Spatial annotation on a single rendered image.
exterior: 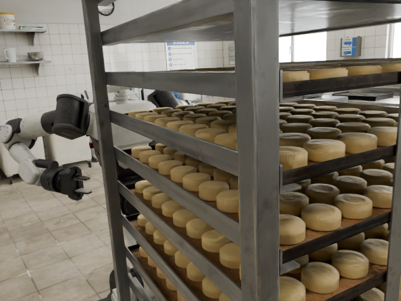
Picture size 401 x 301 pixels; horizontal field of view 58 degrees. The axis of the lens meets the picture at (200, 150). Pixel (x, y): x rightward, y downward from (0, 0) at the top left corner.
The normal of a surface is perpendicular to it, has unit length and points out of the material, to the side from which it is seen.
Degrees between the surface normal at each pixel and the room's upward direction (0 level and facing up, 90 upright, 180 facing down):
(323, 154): 90
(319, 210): 0
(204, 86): 90
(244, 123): 90
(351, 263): 0
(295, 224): 0
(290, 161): 90
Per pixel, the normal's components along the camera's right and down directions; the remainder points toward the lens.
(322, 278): -0.05, -0.97
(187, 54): 0.59, 0.16
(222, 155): -0.87, 0.16
